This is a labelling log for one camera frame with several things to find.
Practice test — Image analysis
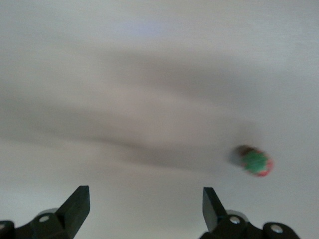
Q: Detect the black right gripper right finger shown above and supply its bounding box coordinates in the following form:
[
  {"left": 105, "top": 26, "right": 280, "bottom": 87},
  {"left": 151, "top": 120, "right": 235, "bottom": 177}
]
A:
[{"left": 199, "top": 187, "right": 265, "bottom": 239}]

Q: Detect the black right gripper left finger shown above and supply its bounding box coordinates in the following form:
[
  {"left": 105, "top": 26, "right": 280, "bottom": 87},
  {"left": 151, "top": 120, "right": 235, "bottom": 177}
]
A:
[{"left": 14, "top": 185, "right": 90, "bottom": 239}]

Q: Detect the red strawberry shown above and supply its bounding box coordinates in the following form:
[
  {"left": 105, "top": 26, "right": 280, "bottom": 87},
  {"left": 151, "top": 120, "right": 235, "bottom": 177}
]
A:
[{"left": 235, "top": 145, "right": 274, "bottom": 178}]

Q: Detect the brown table cover sheet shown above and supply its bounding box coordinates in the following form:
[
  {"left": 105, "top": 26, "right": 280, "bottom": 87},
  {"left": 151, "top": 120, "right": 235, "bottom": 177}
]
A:
[{"left": 0, "top": 0, "right": 319, "bottom": 239}]

